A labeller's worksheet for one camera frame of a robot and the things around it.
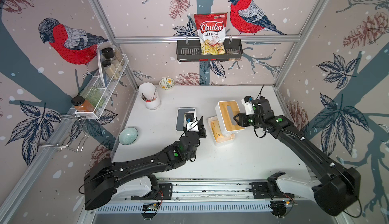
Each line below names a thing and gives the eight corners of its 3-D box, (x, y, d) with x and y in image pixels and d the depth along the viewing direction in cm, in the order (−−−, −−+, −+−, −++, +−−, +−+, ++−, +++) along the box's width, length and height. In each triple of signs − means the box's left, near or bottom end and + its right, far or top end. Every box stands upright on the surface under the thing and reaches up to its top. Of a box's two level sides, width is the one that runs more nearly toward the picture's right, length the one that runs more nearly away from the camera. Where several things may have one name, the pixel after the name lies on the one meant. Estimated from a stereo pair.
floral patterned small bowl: (159, 90, 121) (158, 86, 118) (161, 81, 128) (160, 77, 124) (173, 90, 121) (172, 86, 118) (174, 81, 128) (174, 77, 124)
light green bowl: (119, 146, 91) (115, 143, 87) (124, 130, 98) (122, 126, 94) (136, 146, 91) (134, 143, 87) (141, 130, 98) (139, 126, 94)
